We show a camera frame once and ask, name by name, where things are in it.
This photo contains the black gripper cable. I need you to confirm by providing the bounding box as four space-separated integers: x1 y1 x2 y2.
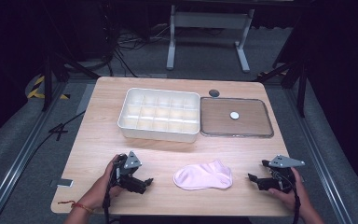
102 161 120 224
273 172 302 224

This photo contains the transparent box lid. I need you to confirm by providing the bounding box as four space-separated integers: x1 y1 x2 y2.
200 96 275 139

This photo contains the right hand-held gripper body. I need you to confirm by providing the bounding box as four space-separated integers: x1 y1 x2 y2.
268 154 306 193

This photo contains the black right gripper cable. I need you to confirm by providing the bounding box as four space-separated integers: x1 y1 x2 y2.
273 172 302 224

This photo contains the yellow black hazard tape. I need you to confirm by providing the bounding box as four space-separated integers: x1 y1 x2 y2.
27 75 71 101

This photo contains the person's left hand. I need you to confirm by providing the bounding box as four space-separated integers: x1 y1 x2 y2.
83 154 125 211

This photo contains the white divided storage box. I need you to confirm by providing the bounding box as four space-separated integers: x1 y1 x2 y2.
117 87 201 144

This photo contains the person's right hand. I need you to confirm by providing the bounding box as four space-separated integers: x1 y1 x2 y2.
268 167 315 217

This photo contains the grey tape piece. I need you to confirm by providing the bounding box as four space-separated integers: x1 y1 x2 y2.
49 177 75 189

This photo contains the white metal desk frame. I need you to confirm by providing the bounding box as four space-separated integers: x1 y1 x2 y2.
166 4 255 74

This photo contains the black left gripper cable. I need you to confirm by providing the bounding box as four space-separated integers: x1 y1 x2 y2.
102 161 120 224

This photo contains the pink sock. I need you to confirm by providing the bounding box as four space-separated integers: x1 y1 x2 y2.
172 159 233 191

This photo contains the long black floor cable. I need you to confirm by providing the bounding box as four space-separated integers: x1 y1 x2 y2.
27 110 87 162

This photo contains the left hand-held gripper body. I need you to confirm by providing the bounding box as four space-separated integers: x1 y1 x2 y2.
112 151 143 189

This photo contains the black floor cable bundle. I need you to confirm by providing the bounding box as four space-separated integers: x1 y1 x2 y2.
105 22 171 78

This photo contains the red string bracelet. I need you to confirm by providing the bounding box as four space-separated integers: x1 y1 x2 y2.
58 200 95 215

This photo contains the black metal stand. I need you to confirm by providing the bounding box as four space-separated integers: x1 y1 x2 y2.
255 59 310 119
41 46 101 112

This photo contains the aluminium floor rail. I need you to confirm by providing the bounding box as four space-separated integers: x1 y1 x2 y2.
282 88 355 224
0 81 69 224

